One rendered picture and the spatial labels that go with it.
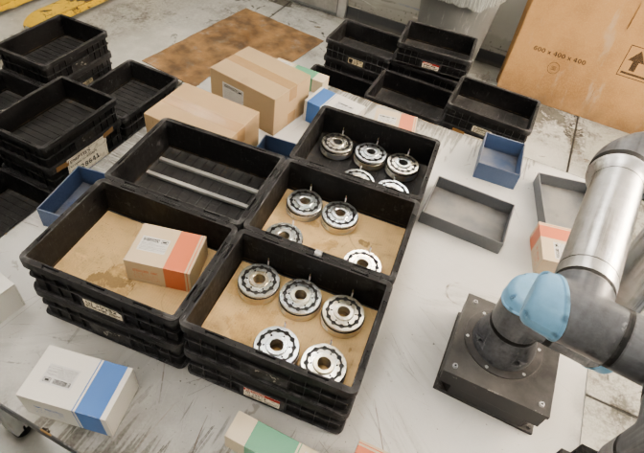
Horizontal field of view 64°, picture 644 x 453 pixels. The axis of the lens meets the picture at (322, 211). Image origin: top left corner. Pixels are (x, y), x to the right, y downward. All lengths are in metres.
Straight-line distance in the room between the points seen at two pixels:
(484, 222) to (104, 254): 1.16
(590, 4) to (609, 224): 3.15
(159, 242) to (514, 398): 0.91
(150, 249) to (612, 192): 0.96
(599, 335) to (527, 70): 3.36
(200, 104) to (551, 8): 2.67
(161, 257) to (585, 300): 0.92
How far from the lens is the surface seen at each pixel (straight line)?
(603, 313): 0.68
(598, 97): 4.00
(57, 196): 1.71
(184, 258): 1.26
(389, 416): 1.32
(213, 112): 1.76
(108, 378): 1.26
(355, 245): 1.41
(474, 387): 1.32
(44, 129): 2.40
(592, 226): 0.78
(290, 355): 1.17
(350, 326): 1.22
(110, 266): 1.37
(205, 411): 1.29
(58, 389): 1.27
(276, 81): 1.93
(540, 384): 1.37
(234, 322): 1.24
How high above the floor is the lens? 1.89
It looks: 46 degrees down
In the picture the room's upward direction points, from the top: 9 degrees clockwise
